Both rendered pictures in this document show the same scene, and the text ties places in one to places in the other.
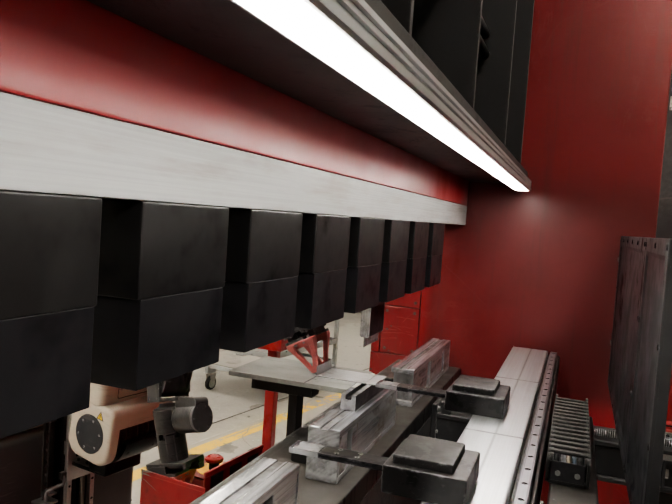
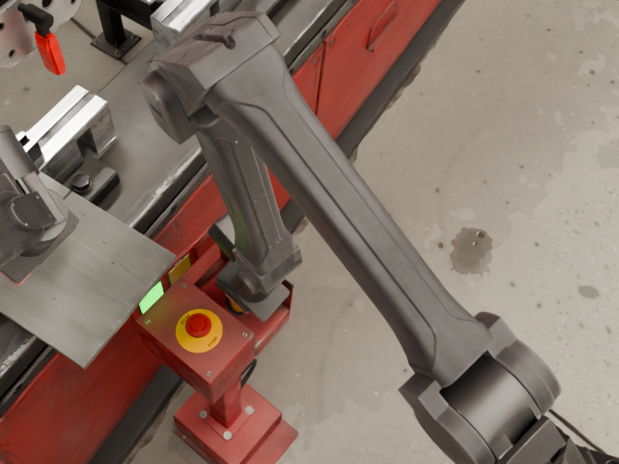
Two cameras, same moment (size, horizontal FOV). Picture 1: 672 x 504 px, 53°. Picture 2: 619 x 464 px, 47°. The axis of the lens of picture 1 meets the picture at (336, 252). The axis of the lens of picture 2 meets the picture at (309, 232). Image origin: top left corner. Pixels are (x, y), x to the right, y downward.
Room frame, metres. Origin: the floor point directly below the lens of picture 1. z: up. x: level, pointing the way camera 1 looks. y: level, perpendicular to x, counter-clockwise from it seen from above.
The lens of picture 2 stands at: (1.78, 0.40, 1.83)
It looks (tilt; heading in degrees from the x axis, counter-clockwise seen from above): 61 degrees down; 184
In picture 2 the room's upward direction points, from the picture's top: 9 degrees clockwise
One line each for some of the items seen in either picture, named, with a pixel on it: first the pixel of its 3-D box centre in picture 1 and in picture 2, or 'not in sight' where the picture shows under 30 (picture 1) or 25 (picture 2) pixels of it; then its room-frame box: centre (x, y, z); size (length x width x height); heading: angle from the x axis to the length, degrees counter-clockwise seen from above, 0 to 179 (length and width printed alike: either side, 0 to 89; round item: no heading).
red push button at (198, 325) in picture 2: (214, 463); (198, 328); (1.41, 0.23, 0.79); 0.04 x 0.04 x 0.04
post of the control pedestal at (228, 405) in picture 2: not in sight; (222, 378); (1.36, 0.24, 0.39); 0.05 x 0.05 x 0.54; 63
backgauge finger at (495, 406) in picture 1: (440, 388); not in sight; (1.32, -0.23, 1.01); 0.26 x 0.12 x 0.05; 70
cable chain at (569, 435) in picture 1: (569, 433); not in sight; (1.05, -0.39, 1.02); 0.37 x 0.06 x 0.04; 160
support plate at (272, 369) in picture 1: (302, 373); (51, 257); (1.43, 0.05, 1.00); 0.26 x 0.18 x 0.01; 70
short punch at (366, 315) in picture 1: (372, 320); not in sight; (1.38, -0.09, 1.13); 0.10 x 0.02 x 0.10; 160
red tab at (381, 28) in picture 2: not in sight; (387, 21); (0.47, 0.41, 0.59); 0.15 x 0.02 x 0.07; 160
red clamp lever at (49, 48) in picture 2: not in sight; (43, 40); (1.26, 0.03, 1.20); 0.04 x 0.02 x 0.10; 70
